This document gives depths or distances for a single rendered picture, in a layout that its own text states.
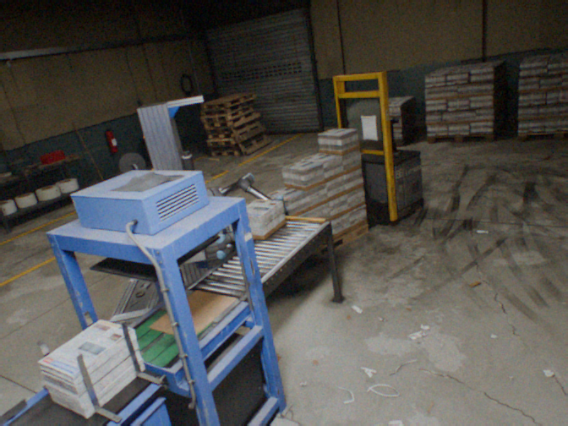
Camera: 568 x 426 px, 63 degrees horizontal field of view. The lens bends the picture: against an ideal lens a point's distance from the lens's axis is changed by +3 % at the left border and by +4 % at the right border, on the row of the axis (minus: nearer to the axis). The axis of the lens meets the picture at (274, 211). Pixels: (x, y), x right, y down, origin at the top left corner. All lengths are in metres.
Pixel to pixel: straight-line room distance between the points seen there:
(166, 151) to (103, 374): 2.17
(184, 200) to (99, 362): 0.91
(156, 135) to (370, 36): 7.85
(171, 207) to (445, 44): 8.97
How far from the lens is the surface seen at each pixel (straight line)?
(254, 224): 3.86
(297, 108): 12.28
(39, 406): 2.87
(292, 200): 4.73
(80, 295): 3.04
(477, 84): 9.08
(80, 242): 2.70
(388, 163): 5.47
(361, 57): 11.38
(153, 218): 2.38
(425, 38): 10.89
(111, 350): 2.57
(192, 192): 2.56
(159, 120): 4.11
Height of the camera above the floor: 2.35
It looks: 20 degrees down
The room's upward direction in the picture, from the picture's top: 10 degrees counter-clockwise
